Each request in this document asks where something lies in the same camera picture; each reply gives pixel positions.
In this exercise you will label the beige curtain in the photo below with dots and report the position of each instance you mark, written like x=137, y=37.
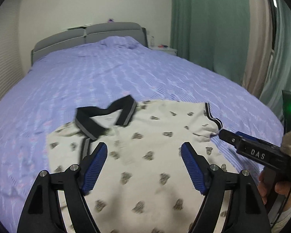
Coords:
x=259, y=48

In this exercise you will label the white louvered wardrobe door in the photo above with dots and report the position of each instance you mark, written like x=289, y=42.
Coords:
x=10, y=63

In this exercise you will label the white bedside table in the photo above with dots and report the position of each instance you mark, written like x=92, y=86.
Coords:
x=165, y=49

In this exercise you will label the right hand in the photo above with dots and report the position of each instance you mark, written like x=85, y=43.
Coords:
x=283, y=184

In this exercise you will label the right forearm cream sleeve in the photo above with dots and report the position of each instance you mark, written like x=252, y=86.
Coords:
x=283, y=220

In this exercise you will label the purple floral bed cover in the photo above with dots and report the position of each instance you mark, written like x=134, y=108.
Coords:
x=96, y=74

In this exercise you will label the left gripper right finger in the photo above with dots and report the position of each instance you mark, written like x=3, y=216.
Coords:
x=197, y=168

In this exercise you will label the grey padded headboard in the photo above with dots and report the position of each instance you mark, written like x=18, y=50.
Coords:
x=84, y=35

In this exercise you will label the cream patterned polo shirt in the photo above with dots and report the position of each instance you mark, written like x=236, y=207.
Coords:
x=144, y=185

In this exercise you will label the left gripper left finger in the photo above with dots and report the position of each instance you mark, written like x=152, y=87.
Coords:
x=91, y=166

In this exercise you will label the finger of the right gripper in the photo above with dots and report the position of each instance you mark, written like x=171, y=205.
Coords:
x=231, y=138
x=246, y=136

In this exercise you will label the green curtain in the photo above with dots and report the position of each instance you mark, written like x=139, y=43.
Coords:
x=215, y=34

